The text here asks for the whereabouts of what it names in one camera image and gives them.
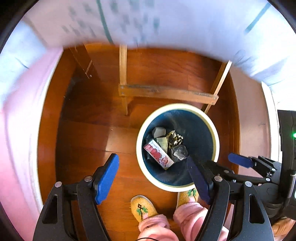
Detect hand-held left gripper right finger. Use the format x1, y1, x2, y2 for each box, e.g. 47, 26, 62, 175
186, 155, 275, 241

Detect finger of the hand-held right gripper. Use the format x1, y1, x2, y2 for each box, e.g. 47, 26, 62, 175
205, 160, 270, 183
228, 152, 281, 178

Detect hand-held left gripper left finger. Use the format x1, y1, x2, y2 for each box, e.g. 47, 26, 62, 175
32, 153, 120, 241

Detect clear plastic cup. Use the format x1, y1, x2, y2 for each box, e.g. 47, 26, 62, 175
171, 145, 189, 163

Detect blue bin with cream rim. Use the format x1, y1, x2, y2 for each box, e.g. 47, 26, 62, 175
136, 103, 220, 192

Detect black gold wrapper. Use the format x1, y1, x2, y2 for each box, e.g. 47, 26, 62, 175
166, 130, 184, 149

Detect pink strawberry print box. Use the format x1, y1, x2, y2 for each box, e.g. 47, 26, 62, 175
143, 138, 175, 171

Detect small white box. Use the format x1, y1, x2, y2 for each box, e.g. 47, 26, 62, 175
151, 126, 167, 139

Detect person's right yellow slipper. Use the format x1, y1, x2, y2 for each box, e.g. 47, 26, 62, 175
177, 188, 199, 210

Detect person's yellow slipper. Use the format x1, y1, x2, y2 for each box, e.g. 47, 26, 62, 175
177, 188, 199, 210
131, 195, 159, 222

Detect person's right leg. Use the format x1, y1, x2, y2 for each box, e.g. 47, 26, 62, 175
173, 202, 229, 241

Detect person's left yellow slipper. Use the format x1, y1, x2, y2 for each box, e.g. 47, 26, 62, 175
131, 195, 159, 222

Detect pink bed blanket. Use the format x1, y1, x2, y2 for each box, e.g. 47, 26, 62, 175
0, 47, 63, 234

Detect tree print tablecloth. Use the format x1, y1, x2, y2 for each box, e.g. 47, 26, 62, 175
0, 0, 296, 102

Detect wooden table frame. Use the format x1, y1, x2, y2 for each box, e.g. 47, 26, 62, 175
69, 44, 233, 116

